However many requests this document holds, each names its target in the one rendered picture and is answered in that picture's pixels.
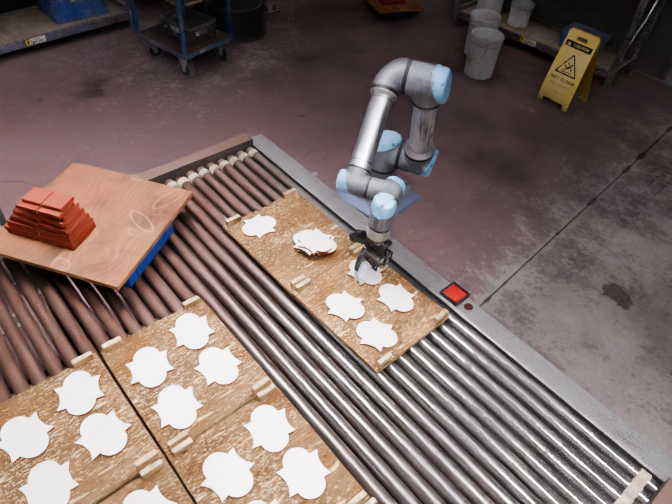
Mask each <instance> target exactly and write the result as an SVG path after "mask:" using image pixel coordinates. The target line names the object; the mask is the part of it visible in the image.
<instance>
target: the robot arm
mask: <svg viewBox="0 0 672 504"><path fill-rule="evenodd" d="M451 83H452V72H451V70H450V69H449V68H448V67H445V66H442V65H440V64H433V63H428V62H424V61H420V60H416V59H411V58H408V57H401V58H397V59H395V60H392V61H391V62H389V63H388V64H386V65H385V66H384V67H383V68H382V69H381V70H380V71H379V72H378V74H377V75H376V77H375V78H374V80H373V82H372V85H371V88H370V93H371V98H370V101H369V104H368V107H367V110H366V113H365V116H364V119H363V122H362V125H361V128H360V131H359V135H358V138H357V141H356V144H355V147H354V150H353V153H352V156H351V159H350V162H349V165H348V168H347V169H341V170H340V171H339V174H338V176H337V180H336V188H337V190H339V191H342V192H345V193H347V194H351V195H355V196H358V197H361V198H365V199H368V200H372V203H371V211H370V216H369V222H368V226H367V231H364V230H360V229H356V230H354V231H352V232H351V233H350V234H348V235H349V238H350V241H353V242H357V243H360V244H364V245H365V246H364V247H363V248H362V250H361V252H360V254H359V256H358V258H357V260H356V262H355V266H354V279H355V281H357V280H358V278H359V277H360V278H362V279H364V280H368V278H369V276H368V274H367V271H366V270H367V268H368V264H367V263H366V262H364V259H365V260H366V261H367V262H369V263H370V265H371V266H372V269H373V270H374V271H375V272H377V268H378V267H379V266H382V265H384V266H386V267H388V265H387V264H388V262H390V263H391V259H392V255H393V252H392V251H391V250H390V249H389V248H388V247H390V246H391V245H392V241H390V240H389V239H388V238H389V235H390V231H391V227H392V222H393V218H394V215H395V213H396V211H397V208H398V206H399V204H400V201H401V199H402V198H403V196H404V192H405V183H404V181H403V180H402V179H401V178H399V177H398V176H397V171H396V169H398V170H402V171H406V172H409V173H413V174H417V175H418V176H425V177H427V176H429V175H430V173H431V171H432V168H433V165H434V163H435V160H436V158H437V155H438V149H436V148H435V146H434V143H433V142H432V138H433V132H434V126H435V121H436V115H437V109H438V108H439V107H440V106H441V105H442V104H445V103H446V102H447V100H448V97H449V94H450V89H451ZM399 94H403V95H407V96H410V102H411V104H412V105H413V110H412V119H411V128H410V136H409V139H408V140H407V141H404V140H402V138H401V135H400V134H399V133H397V132H395V131H390V130H386V131H384V128H385V125H386V122H387V119H388V116H389V113H390V110H391V107H392V104H393V102H394V101H396V100H397V98H398V95H399ZM390 255H391V257H390ZM389 257H390V259H389ZM375 267H376V268H375Z"/></svg>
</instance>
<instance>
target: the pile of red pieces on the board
mask: <svg viewBox="0 0 672 504"><path fill-rule="evenodd" d="M74 200H75V199H74V196H70V195H66V194H62V193H58V192H54V191H51V190H47V189H44V188H40V187H36V186H35V187H34V188H33V189H31V190H30V191H29V192H28V193H27V194H26V195H25V196H24V197H23V198H21V200H20V201H18V202H17V203H16V204H15V206H16V207H15V208H14V209H13V210H12V211H13V213H12V214H11V215H10V217H9V219H8V220H7V224H6V225H5V226H4V227H5V229H7V231H8V232H9V233H12V234H16V235H19V236H23V237H26V238H30V239H33V240H37V241H41V242H44V243H48V244H51V245H55V246H58V247H62V248H65V249H69V250H72V251H74V250H75V249H76V248H77V247H78V246H79V245H80V244H81V243H82V242H83V241H84V240H85V239H86V237H87V236H88V235H89V234H90V233H91V232H92V231H93V230H94V229H95V228H96V225H95V222H94V221H93V217H90V215H89V213H88V212H85V211H84V208H83V207H80V206H79V202H76V201H74Z"/></svg>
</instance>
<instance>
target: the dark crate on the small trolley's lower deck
mask: <svg viewBox="0 0 672 504"><path fill-rule="evenodd" d="M181 10H182V18H183V26H184V33H185V41H186V42H187V43H189V44H192V45H193V44H195V43H197V42H200V41H202V40H205V39H207V38H210V37H212V36H214V35H216V34H217V33H216V31H217V29H216V26H217V25H216V23H215V22H216V18H214V17H211V16H209V15H207V14H204V13H202V12H200V11H197V10H195V9H193V8H191V7H188V6H186V5H183V6H181ZM158 15H159V18H160V21H159V22H161V25H160V27H161V28H162V29H161V30H162V31H164V32H166V33H168V34H170V35H172V36H175V37H177V38H179V39H180V35H179V28H178V20H177V18H175V19H172V20H170V19H169V18H172V17H174V16H177V13H176V8H174V9H171V10H169V11H166V12H163V13H161V14H158Z"/></svg>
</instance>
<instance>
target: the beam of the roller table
mask: <svg viewBox="0 0 672 504"><path fill-rule="evenodd" d="M251 138H252V139H253V149H256V150H257V151H258V152H259V153H260V154H261V155H262V156H263V157H264V158H266V159H267V160H268V161H269V162H270V163H272V164H273V165H274V166H275V167H276V168H278V169H279V170H280V171H281V172H282V173H284V174H285V175H286V176H287V177H289V178H290V179H291V180H292V181H293V182H295V183H296V184H297V185H298V186H299V187H301V188H302V189H303V190H304V191H306V192H307V193H308V194H309V195H310V196H312V197H313V198H314V199H315V200H316V201H318V202H319V203H320V204H321V205H322V206H324V207H325V208H326V209H327V210H329V211H330V212H331V213H332V214H333V215H335V216H336V217H337V218H338V219H339V220H341V221H342V222H343V223H344V224H346V225H347V226H348V227H349V228H350V229H352V230H353V231H354V230H356V229H360V230H364V231H367V226H368V222H369V219H368V218H367V217H366V216H365V215H363V214H362V213H361V212H360V211H358V210H357V209H356V208H355V207H353V206H352V205H351V204H349V203H348V202H347V201H346V200H344V199H343V198H342V197H341V196H339V195H338V194H337V193H336V192H334V191H333V190H332V189H331V188H329V187H328V186H327V185H325V184H324V183H323V182H322V181H320V180H319V179H318V178H317V177H315V176H314V175H313V174H312V173H310V172H309V171H308V170H307V169H305V168H304V167H303V166H301V165H300V164H299V163H298V162H296V161H295V160H294V159H293V158H291V157H290V156H289V155H288V154H286V153H285V152H284V151H283V150H281V149H280V148H279V147H277V146H276V145H275V144H274V143H272V142H271V141H270V140H269V139H267V138H266V137H265V136H264V135H262V134H259V135H257V136H254V137H251ZM388 239H389V240H390V241H392V245H391V246H390V247H388V248H389V249H390V250H391V251H392V252H393V255H392V259H391V262H392V263H393V264H394V265H395V266H396V267H398V268H399V269H400V270H401V271H402V272H404V273H405V274H406V275H407V276H409V277H410V278H411V279H412V280H413V281H415V282H416V283H417V284H418V285H419V286H421V287H422V288H423V289H424V290H425V291H427V292H428V293H429V294H430V295H432V296H433V297H434V298H435V299H436V300H438V301H439V302H440V303H441V304H442V305H444V306H445V307H446V308H447V309H449V310H450V311H451V312H452V313H453V314H455V315H456V316H457V317H458V318H459V319H461V320H462V321H463V322H464V323H465V324H467V325H468V326H469V327H470V328H472V329H473V330H474V331H475V332H476V333H478V334H479V335H480V336H481V337H482V338H484V339H485V340H486V341H487V342H489V343H490V344H491V345H492V346H493V347H495V348H496V349H497V350H498V351H499V352H501V353H502V354H503V355H504V356H505V357H507V358H508V359H509V360H510V361H512V362H513V363H514V364H515V365H516V366H518V367H519V368H520V369H521V370H522V371H524V372H525V373H526V374H527V375H528V376H530V377H531V378H532V379H533V380H535V381H536V382H537V383H538V384H539V385H541V386H542V387H543V388H544V389H545V390H547V391H548V392H549V393H550V394H552V395H553V396H554V397H555V398H556V399H558V400H559V401H560V402H561V403H562V404H564V405H565V406H566V407H567V408H568V409H570V410H571V411H572V412H573V413H575V414H576V415H577V416H578V417H579V418H581V419H582V420H583V421H584V422H585V423H587V424H588V425H589V426H590V427H592V428H593V429H594V430H595V431H596V432H598V433H599V434H600V435H601V436H602V437H604V438H605V439H606V440H607V441H608V442H610V443H611V444H612V445H613V446H615V447H616V448H617V449H618V450H619V451H621V452H622V453H623V454H624V455H625V456H627V457H628V458H629V459H630V460H631V461H633V462H634V463H635V464H636V465H638V466H639V467H640V468H641V469H644V470H646V471H647V472H648V473H649V474H650V475H652V478H653V479H655V480H656V481H657V482H658V483H659V484H660V485H659V486H661V485H662V484H663V483H664V482H665V481H666V480H668V479H669V478H672V459H671V458H670V457H669V456H668V455H666V454H665V453H664V452H663V451H661V450H660V449H659V448H658V447H656V446H655V445H654V444H652V443H651V442H650V441H649V440H647V439H646V438H645V437H644V436H642V435H641V434H640V433H639V432H637V431H636V430H635V429H634V428H632V427H631V426H630V425H629V424H627V423H626V422H625V421H623V420H622V419H621V418H620V417H618V416H617V415H616V414H615V413H613V412H612V411H611V410H610V409H608V408H607V407H606V406H605V405H603V404H602V403H601V402H599V401H598V400H597V399H596V398H594V397H593V396H592V395H591V394H589V393H588V392H587V391H586V390H584V389H583V388H582V387H581V386H579V385H578V384H577V383H575V382H574V381H573V380H572V379H570V378H569V377H568V376H567V375H565V374H564V373H563V372H562V371H560V370H559V369H558V368H557V367H555V366H554V365H553V364H551V363H550V362H549V361H548V360H546V359H545V358H544V357H543V356H541V355H540V354H539V353H538V352H536V351H535V350H534V349H533V348H531V347H530V346H529V345H527V344H526V343H525V342H524V341H522V340H521V339H520V338H519V337H517V336H516V335H515V334H514V333H512V332H511V331H510V330H509V329H507V328H506V327H505V326H504V325H502V324H501V323H500V322H498V321H497V320H496V319H495V318H493V317H492V316H491V315H490V314H488V313H487V312H486V311H485V310H483V309H482V308H481V307H480V306H478V305H477V304H476V303H474V302H473V301H472V300H471V299H469V298H467V299H466V300H464V301H463V302H462V303H460V304H459V305H457V306H456V307H455V306H454V305H452V304H451V303H450V302H449V301H447V300H446V299H445V298H444V297H442V296H441V295H440V294H439V293H440V290H442V289H443V288H445V287H446V286H448V285H449V284H450V283H449V282H448V281H447V280H445V279H444V278H443V277H442V276H440V275H439V274H438V273H437V272H435V271H434V270H433V269H432V268H430V267H429V266H428V265H426V264H425V263H424V262H423V261H421V260H420V259H419V258H418V257H416V256H415V255H414V254H413V253H411V252H410V251H409V250H408V249H406V248H405V247H404V246H402V245H401V244H400V243H399V242H397V241H396V240H395V239H394V238H392V237H391V236H390V235H389V238H388ZM466 303H469V304H471V305H472V306H473V309H472V310H466V309H465V308H464V304H466Z"/></svg>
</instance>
